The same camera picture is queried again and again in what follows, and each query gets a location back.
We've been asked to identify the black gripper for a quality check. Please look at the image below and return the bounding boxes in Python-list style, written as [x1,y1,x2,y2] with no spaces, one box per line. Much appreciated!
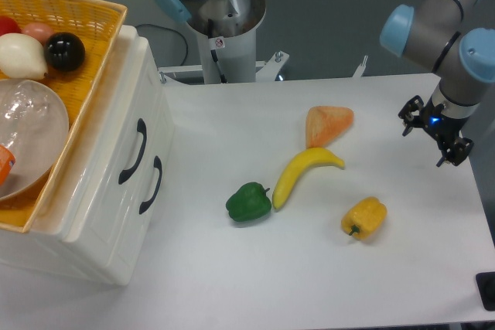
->
[398,95,474,167]

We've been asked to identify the black top drawer handle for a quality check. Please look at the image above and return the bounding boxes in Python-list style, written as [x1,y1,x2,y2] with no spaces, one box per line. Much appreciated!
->
[118,117,148,185]

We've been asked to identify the black drawer handle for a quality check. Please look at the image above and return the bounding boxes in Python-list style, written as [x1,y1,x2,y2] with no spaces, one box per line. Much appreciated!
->
[138,155,163,215]
[118,117,148,185]

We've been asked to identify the white drawer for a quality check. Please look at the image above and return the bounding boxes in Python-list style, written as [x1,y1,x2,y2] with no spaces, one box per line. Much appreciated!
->
[64,26,174,254]

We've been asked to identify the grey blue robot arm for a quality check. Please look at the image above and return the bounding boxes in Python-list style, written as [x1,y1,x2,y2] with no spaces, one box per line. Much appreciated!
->
[154,0,494,165]

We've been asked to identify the white plastic drawer cabinet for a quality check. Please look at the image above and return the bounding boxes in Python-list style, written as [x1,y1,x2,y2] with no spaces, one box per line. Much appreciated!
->
[1,35,158,285]

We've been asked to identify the orange toy bread slice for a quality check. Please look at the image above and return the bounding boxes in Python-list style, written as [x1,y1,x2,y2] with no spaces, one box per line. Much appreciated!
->
[306,106,354,148]

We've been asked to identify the yellow toy bell pepper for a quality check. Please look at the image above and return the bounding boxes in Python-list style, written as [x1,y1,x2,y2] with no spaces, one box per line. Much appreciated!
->
[340,196,387,240]

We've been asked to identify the yellow toy banana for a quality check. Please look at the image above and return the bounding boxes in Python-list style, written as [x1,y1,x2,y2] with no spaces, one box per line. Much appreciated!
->
[272,148,345,210]

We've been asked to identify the black corner device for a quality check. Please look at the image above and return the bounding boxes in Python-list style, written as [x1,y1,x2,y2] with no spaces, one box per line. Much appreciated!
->
[475,271,495,311]

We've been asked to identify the green toy bell pepper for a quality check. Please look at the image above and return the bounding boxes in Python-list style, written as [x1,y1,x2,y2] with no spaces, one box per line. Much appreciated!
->
[226,182,271,223]

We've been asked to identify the yellow woven basket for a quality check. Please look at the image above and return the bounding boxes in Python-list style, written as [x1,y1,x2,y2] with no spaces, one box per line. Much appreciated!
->
[1,0,127,233]

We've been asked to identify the black toy ball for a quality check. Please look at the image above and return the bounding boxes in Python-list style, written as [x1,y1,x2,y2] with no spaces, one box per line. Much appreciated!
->
[44,32,86,72]

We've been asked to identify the grey round plate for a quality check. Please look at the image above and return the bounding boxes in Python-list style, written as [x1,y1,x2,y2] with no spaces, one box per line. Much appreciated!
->
[0,79,70,202]

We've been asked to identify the pink toy peach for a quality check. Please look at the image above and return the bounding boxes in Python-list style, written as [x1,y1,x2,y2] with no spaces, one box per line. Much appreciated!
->
[22,22,55,44]

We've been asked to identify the clear plastic bottle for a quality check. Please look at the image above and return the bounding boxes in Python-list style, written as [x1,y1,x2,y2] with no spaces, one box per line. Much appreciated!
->
[0,80,63,186]

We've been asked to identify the white toy onion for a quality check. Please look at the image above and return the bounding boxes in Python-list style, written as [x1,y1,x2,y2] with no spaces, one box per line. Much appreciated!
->
[1,33,48,80]

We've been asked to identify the red toy tomato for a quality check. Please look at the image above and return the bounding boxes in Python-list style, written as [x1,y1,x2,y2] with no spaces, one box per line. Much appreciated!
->
[0,15,22,36]

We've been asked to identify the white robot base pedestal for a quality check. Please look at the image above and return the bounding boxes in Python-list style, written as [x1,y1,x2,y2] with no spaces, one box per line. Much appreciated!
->
[188,0,266,84]

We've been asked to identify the black lower drawer handle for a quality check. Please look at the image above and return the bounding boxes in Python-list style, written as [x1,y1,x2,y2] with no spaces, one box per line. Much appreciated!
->
[138,155,163,215]

